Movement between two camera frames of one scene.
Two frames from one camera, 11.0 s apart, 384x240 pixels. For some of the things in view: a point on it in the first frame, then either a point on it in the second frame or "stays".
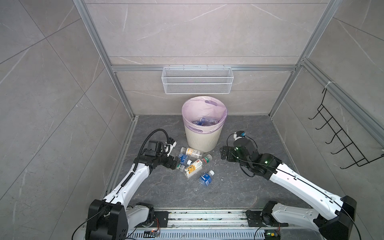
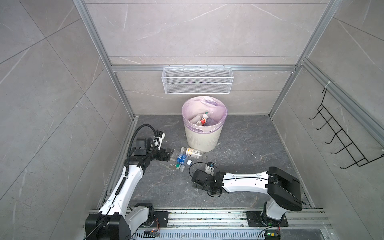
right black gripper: (223, 153) -> (194, 185)
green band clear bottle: (180, 167) stays
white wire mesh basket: (197, 80) stays
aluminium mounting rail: (230, 218) stays
